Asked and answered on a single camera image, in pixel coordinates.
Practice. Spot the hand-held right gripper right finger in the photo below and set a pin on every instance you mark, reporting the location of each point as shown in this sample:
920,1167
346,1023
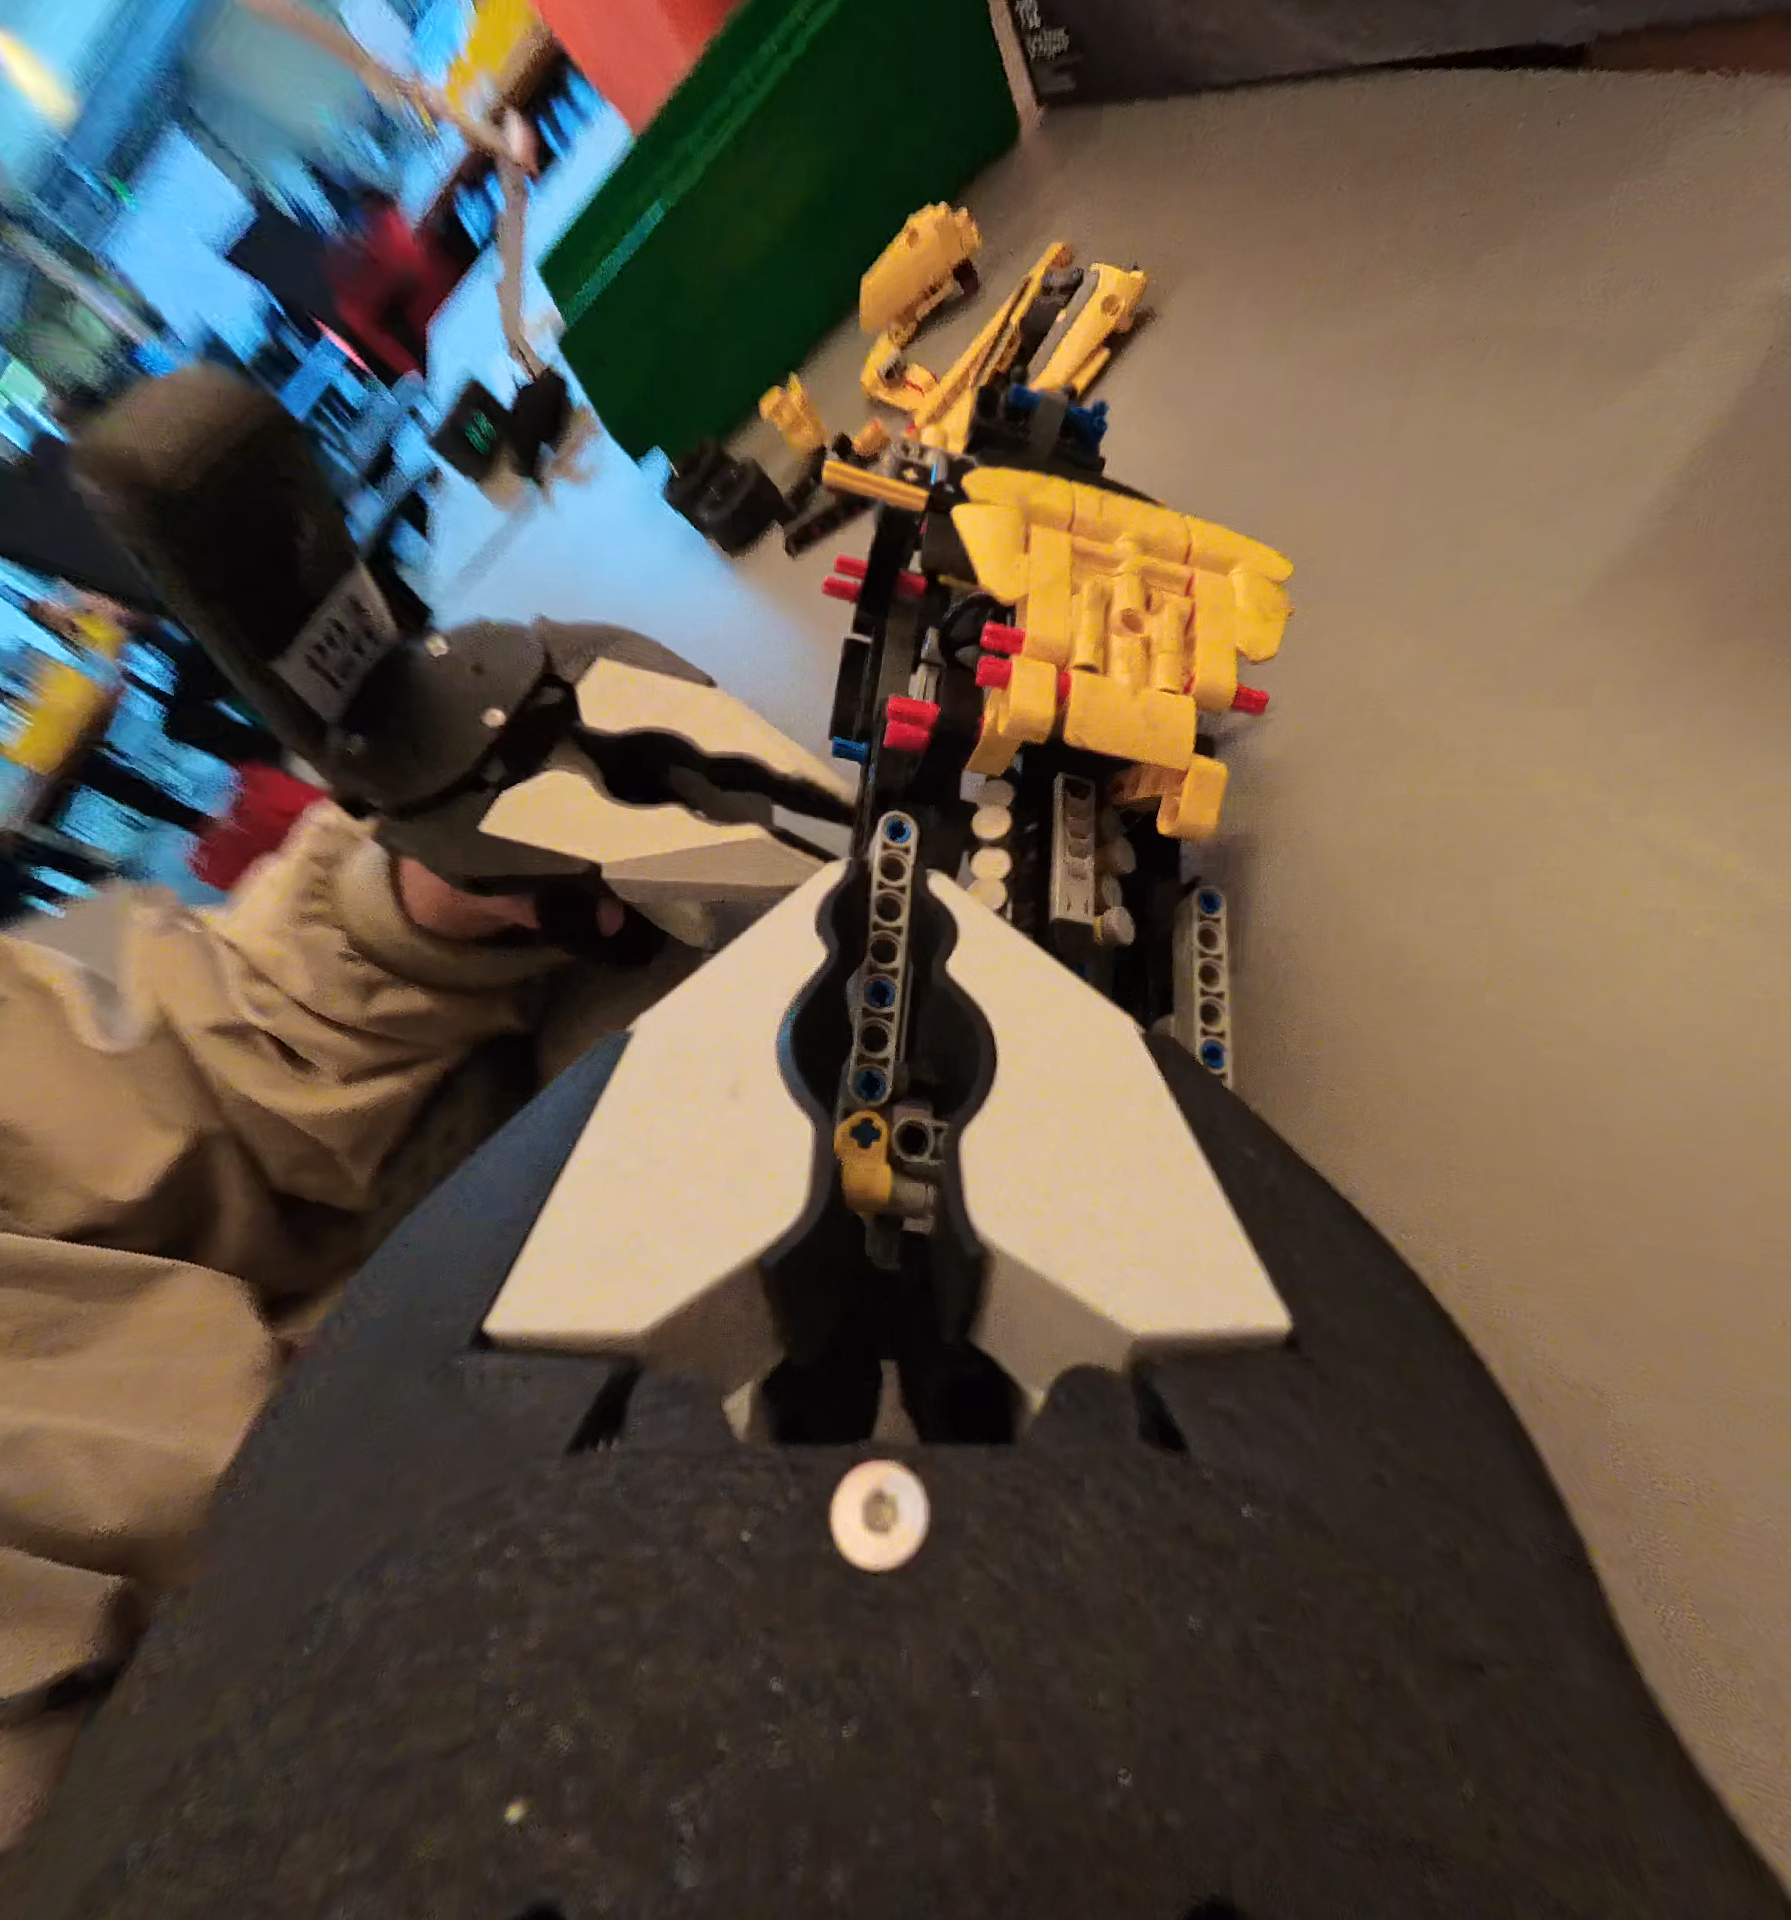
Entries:
1121,1183

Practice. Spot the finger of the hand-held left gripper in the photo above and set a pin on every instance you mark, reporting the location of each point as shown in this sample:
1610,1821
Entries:
686,720
654,854

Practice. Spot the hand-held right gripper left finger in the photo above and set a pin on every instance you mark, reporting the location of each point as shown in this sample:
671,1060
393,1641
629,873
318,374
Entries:
654,1183

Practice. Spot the yellow black brick car chassis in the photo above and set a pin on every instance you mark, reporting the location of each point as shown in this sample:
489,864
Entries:
1121,601

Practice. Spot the person's left forearm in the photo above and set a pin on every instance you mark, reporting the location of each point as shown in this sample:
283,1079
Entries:
206,1050

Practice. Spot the wooden desk lamp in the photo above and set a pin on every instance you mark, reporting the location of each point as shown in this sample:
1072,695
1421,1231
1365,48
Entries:
543,418

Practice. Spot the grey desk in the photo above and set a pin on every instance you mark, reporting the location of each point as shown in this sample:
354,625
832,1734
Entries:
1511,900

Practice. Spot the black brick beam assembly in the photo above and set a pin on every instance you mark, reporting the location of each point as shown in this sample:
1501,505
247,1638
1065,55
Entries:
829,521

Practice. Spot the black device green display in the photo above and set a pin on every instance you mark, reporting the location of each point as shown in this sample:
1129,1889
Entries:
475,426

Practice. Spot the small yellow brick piece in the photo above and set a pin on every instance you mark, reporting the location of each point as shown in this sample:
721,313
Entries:
794,412

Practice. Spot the red bag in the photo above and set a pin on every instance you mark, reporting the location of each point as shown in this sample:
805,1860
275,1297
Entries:
259,824

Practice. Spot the green plastic bin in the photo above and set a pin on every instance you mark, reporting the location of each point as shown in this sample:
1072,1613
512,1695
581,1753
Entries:
774,225

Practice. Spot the yellow curved fender panel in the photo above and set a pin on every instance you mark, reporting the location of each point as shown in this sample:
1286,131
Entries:
920,261

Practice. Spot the large yellow car panel assembly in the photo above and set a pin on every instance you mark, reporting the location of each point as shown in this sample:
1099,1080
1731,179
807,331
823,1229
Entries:
1045,339

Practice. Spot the red plastic carry case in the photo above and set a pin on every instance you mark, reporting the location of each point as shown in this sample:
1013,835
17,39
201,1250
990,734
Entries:
625,51

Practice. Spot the dark printed car set box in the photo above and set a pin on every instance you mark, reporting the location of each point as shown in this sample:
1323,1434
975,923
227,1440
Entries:
1361,38

